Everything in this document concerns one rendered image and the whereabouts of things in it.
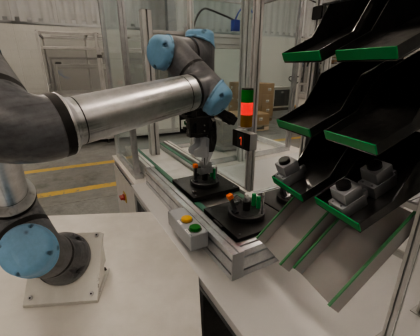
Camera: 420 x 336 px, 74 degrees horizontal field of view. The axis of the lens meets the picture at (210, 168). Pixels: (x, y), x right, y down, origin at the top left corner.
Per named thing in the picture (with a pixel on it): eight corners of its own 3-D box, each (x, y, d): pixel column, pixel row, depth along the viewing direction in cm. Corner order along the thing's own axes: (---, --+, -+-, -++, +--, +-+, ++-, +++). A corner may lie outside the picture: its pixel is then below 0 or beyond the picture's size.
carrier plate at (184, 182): (193, 202, 120) (193, 197, 119) (172, 183, 139) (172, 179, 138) (239, 191, 131) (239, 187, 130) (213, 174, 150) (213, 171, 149)
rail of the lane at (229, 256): (231, 281, 88) (233, 253, 84) (146, 184, 161) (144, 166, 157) (245, 275, 91) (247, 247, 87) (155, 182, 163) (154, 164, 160)
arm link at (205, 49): (176, 29, 70) (198, 32, 76) (177, 75, 74) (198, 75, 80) (200, 27, 65) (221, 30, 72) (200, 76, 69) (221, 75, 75)
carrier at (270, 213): (238, 244, 92) (239, 210, 87) (203, 213, 111) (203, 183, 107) (292, 225, 103) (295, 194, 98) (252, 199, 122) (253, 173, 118)
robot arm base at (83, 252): (36, 290, 80) (17, 291, 71) (39, 237, 85) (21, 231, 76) (91, 280, 82) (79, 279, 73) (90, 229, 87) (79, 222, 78)
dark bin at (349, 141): (377, 157, 50) (371, 121, 47) (325, 139, 62) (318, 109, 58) (489, 85, 54) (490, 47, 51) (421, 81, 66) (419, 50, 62)
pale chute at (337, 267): (338, 313, 62) (329, 306, 59) (301, 274, 73) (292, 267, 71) (425, 219, 61) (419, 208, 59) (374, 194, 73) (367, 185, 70)
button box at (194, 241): (191, 252, 96) (190, 237, 94) (168, 223, 113) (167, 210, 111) (209, 246, 99) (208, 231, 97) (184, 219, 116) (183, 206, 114)
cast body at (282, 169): (285, 189, 74) (278, 167, 71) (277, 183, 78) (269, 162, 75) (311, 173, 76) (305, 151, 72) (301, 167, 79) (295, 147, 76)
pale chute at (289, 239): (289, 272, 74) (279, 265, 72) (264, 244, 85) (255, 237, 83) (361, 193, 73) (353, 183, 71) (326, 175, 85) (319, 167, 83)
